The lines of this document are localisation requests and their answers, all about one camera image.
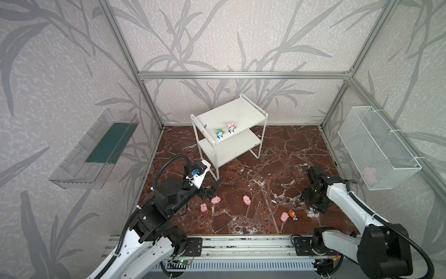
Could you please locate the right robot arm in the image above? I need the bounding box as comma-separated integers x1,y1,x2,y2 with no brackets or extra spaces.
300,166,413,279

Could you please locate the orange blue figurine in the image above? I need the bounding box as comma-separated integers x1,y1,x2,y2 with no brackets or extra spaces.
288,210,298,222

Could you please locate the teal blue cat figurine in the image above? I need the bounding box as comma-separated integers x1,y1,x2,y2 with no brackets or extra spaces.
215,129,225,140

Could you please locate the white blue round figurine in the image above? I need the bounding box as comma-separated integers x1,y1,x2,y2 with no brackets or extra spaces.
307,208,319,219

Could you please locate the white two-tier metal shelf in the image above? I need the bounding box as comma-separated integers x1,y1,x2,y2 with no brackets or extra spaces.
190,94,268,180

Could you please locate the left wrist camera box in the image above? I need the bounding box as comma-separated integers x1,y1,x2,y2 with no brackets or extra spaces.
186,160,211,189

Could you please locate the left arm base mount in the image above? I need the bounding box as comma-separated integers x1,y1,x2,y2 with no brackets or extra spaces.
160,226,203,279

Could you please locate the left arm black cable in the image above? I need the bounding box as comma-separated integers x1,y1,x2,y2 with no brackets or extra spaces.
93,155,192,279

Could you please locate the pink pig toy centre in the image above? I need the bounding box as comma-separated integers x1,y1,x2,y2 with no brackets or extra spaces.
243,195,252,206

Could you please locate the pink pig toy right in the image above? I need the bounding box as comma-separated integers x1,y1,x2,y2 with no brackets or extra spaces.
280,212,289,222

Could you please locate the pink pig toy far left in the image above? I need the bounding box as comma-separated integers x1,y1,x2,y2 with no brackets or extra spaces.
200,203,208,213

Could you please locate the white wire mesh basket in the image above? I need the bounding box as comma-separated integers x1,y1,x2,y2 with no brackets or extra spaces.
338,106,422,191

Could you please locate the aluminium enclosure frame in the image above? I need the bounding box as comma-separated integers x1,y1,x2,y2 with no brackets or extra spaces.
97,0,446,203

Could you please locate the pink pig toy left-centre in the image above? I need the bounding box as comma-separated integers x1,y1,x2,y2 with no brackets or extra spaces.
211,196,221,205

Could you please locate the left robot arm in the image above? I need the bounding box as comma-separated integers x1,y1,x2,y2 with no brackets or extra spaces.
89,177,222,279

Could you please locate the green circuit board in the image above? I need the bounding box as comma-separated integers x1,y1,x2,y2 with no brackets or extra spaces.
168,259,193,269

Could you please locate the pink toy in basket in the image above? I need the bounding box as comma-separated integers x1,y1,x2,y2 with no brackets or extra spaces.
362,167,377,186

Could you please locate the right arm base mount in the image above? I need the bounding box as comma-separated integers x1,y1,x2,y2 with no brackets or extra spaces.
290,235,344,279

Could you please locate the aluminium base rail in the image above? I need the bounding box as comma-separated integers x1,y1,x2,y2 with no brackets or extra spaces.
149,235,322,272

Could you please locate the clear plastic wall bin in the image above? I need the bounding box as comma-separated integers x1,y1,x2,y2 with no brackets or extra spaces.
49,109,139,189

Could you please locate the pink hat blue figurine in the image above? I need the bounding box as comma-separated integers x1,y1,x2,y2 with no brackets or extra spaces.
227,122,236,134

